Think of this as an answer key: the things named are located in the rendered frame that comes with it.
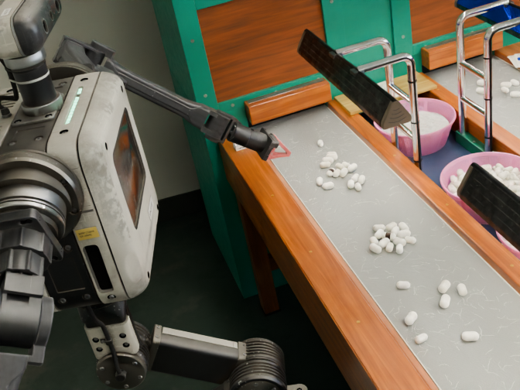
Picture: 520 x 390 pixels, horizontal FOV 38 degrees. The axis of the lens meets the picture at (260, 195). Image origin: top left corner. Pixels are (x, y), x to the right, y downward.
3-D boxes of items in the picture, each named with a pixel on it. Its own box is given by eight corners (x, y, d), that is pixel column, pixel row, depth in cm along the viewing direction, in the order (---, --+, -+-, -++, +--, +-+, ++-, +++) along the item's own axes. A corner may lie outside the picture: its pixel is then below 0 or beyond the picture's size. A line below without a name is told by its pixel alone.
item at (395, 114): (383, 131, 186) (381, 104, 182) (297, 53, 238) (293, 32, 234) (412, 121, 187) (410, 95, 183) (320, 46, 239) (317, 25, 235)
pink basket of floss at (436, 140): (442, 166, 235) (440, 140, 230) (364, 156, 248) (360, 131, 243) (466, 125, 253) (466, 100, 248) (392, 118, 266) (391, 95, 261)
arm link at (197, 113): (73, 76, 200) (90, 40, 198) (77, 74, 206) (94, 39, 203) (217, 147, 208) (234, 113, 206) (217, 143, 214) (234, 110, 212)
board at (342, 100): (350, 115, 255) (350, 112, 254) (333, 99, 267) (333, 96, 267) (437, 88, 261) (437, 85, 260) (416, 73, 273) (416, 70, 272)
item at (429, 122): (401, 163, 239) (399, 148, 236) (371, 135, 258) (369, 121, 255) (463, 143, 243) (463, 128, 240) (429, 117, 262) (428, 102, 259)
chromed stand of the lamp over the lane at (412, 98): (371, 207, 223) (355, 70, 199) (344, 177, 239) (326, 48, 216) (428, 188, 226) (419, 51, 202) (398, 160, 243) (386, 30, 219)
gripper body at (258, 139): (267, 128, 221) (246, 120, 217) (278, 142, 212) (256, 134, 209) (257, 147, 223) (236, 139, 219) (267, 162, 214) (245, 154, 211)
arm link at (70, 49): (43, 59, 200) (59, 25, 198) (90, 79, 207) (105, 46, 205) (80, 113, 163) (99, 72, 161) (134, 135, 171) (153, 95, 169)
